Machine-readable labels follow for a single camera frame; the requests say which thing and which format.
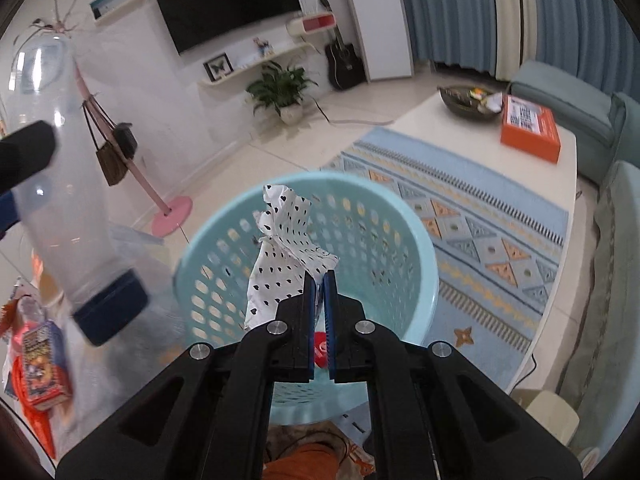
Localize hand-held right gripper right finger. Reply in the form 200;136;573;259
323;270;584;480

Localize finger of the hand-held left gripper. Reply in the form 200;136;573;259
0;190;21;241
0;120;57;197

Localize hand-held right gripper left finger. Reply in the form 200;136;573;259
55;271;321;480

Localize clear bottle with blue cap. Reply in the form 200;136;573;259
7;35;151;347

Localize white black-spotted cloth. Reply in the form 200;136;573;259
245;183;341;334

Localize light blue plastic basket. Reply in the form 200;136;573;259
173;170;441;429

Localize small black shoulder bag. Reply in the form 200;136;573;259
113;122;139;159

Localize red wrapper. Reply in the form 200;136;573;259
312;331;329;370

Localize brown tote bag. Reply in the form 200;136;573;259
82;100;131;187

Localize orange cloth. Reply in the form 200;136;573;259
262;439;347;480

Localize colorful snack carton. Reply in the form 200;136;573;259
19;321;74;409

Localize pink coat rack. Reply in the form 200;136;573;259
14;0;194;237

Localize blue patterned rug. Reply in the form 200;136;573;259
320;126;571;397

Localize orange plastic bag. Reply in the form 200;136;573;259
7;355;57;462

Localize framed butterfly picture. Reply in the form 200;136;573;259
203;53;232;82

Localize cream stool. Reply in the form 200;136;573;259
510;388;581;449

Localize white coffee table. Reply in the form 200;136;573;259
394;87;579;397

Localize green potted plant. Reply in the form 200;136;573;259
244;60;319;126

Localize black flat television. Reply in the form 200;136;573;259
151;0;296;56

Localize dark bowl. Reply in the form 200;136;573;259
437;85;506;122

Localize black acoustic guitar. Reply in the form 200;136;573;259
317;0;366;92

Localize orange box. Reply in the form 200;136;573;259
499;94;562;164

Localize red and white shelf box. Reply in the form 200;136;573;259
285;11;337;39

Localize white standing air conditioner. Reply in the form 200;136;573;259
335;0;415;83

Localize teal sofa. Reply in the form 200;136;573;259
509;60;640;466

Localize blue curtain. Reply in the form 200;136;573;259
530;0;640;98
392;0;502;77

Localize cream curtain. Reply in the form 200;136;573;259
490;0;540;84

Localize floor cable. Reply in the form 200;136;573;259
312;99;397;127

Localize cream curved wall shelf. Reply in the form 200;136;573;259
197;41;317;89

